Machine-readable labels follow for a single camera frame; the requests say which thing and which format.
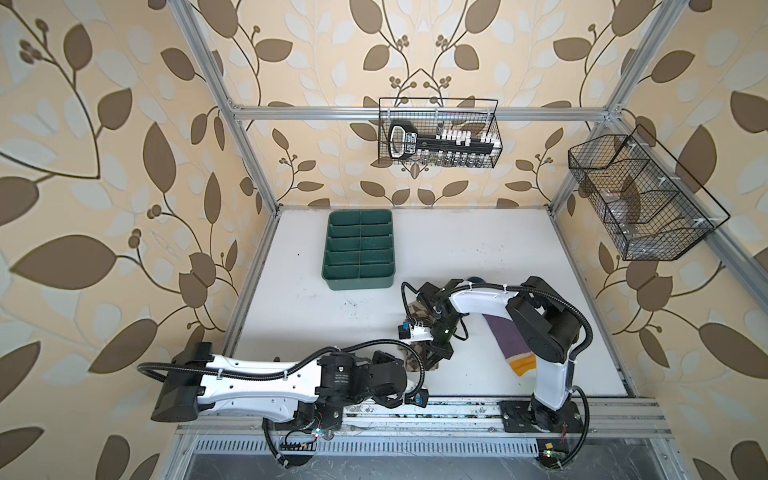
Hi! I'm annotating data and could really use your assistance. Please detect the black tool set in basket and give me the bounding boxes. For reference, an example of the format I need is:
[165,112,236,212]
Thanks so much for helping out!
[384,120,503,164]

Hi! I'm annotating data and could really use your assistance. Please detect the black wire basket right wall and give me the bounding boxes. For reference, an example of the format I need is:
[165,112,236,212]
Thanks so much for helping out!
[568,125,731,261]

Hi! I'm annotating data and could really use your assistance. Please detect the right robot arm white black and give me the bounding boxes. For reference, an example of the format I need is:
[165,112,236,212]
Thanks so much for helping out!
[398,276,594,435]

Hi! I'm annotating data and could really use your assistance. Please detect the black wire basket wall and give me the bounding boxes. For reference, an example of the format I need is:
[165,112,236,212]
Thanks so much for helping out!
[377,96,503,169]
[568,125,731,261]

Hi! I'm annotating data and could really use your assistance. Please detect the green divided organizer tray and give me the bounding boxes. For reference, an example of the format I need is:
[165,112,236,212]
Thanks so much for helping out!
[321,209,396,291]

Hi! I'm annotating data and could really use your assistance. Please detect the purple sock orange cuff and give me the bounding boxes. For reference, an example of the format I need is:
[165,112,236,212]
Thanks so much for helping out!
[473,300,536,377]

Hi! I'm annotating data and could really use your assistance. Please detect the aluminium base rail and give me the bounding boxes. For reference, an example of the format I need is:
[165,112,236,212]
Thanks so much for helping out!
[173,394,679,460]

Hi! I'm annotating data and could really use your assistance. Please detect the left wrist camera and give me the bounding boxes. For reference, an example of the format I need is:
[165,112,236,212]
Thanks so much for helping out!
[404,388,430,408]

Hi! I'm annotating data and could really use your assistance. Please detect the black wire basket back wall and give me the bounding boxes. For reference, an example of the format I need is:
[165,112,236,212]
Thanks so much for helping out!
[377,96,503,169]

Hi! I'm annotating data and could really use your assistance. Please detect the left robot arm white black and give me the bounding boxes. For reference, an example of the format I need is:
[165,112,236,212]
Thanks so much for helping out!
[137,339,429,468]

